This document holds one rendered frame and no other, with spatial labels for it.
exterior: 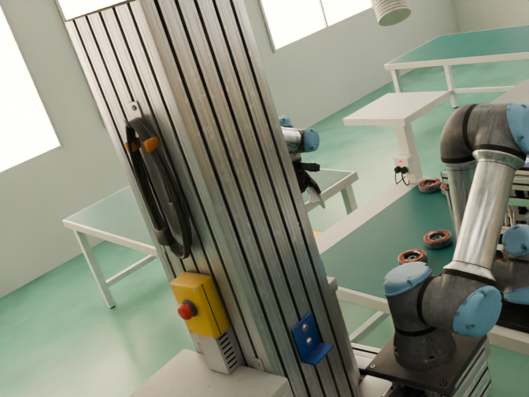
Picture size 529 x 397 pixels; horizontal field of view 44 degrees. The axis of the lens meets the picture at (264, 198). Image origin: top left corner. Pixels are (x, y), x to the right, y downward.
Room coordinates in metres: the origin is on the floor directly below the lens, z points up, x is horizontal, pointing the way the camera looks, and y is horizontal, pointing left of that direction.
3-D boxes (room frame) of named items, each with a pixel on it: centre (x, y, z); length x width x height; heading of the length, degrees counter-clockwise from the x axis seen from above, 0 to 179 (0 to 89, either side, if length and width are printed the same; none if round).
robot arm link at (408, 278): (1.34, -0.27, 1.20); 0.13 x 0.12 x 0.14; 36
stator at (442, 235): (2.38, -0.62, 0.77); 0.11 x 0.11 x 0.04
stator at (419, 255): (2.28, -0.48, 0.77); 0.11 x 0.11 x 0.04
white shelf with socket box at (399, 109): (2.95, -0.72, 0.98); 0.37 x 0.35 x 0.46; 35
